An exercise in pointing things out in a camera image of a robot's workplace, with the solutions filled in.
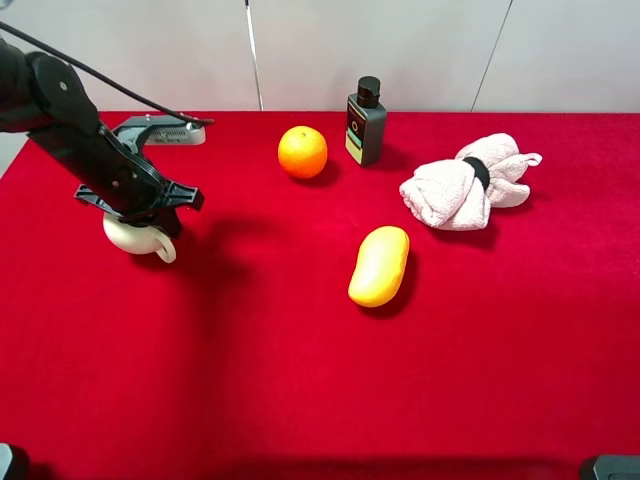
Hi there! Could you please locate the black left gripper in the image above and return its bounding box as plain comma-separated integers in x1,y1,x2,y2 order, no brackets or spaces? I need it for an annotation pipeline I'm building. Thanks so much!
28,122,204,238

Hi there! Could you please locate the cream ceramic pitcher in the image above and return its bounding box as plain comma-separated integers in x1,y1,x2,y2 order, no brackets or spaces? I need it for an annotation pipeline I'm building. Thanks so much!
102,213,177,263

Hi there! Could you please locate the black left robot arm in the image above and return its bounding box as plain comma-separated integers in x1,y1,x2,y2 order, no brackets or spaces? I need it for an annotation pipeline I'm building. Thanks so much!
1,43,204,238

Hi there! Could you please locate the orange fruit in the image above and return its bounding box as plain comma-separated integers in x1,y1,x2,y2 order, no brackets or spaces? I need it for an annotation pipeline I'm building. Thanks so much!
277,126,328,179

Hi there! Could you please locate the dark grey pump bottle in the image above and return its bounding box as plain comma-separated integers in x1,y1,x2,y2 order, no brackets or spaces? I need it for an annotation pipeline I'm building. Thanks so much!
345,76,387,166

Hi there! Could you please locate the yellow mango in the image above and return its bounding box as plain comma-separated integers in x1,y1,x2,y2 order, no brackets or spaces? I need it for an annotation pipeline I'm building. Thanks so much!
348,226,410,308

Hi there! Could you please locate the black base corner left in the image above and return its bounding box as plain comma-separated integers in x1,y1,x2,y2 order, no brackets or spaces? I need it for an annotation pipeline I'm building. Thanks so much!
0,443,30,480

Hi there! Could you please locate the black base corner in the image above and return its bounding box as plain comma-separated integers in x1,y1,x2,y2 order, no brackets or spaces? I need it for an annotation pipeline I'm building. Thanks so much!
0,443,30,480
579,455,640,480

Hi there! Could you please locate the pink towel with black band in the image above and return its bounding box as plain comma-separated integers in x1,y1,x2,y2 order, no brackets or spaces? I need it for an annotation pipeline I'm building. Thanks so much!
399,133,542,231

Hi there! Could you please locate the red tablecloth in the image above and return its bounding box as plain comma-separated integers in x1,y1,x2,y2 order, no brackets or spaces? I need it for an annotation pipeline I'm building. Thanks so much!
1,112,639,479

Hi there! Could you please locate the black base corner right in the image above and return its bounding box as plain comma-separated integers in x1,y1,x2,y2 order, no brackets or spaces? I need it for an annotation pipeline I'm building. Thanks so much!
579,455,640,480

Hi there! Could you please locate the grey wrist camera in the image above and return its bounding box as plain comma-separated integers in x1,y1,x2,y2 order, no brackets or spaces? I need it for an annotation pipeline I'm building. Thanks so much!
114,115,206,152

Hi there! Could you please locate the black camera cable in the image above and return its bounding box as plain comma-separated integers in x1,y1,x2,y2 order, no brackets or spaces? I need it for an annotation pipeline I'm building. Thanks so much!
0,21,215,126

